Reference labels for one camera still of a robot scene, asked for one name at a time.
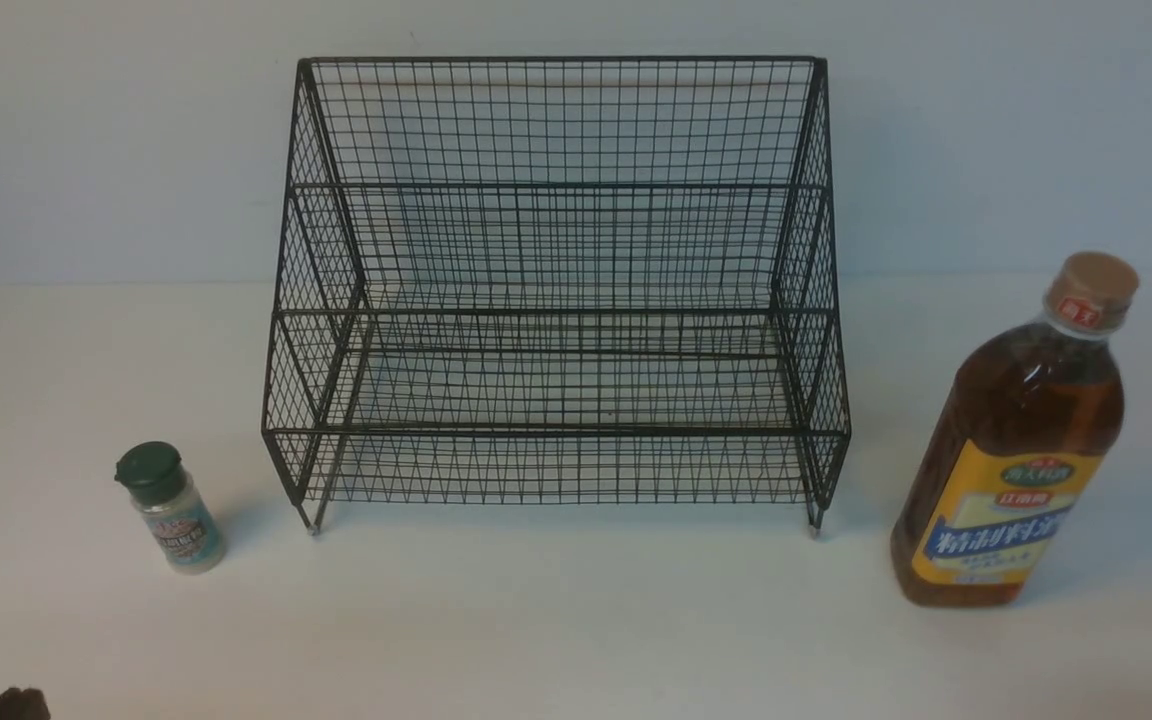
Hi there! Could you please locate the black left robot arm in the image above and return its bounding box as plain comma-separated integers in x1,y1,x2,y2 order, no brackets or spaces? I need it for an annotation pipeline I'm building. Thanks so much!
0,687,52,720

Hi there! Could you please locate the large brown cooking wine bottle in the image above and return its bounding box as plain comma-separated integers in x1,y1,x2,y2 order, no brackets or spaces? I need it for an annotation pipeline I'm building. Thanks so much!
890,251,1140,609

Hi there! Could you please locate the small green-capped seasoning bottle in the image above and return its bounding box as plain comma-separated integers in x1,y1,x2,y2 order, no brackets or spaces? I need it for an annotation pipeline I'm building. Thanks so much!
115,441,227,575

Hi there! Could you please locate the black wire mesh shelf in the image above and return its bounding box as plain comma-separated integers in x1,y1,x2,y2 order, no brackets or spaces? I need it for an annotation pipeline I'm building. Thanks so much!
262,55,852,536

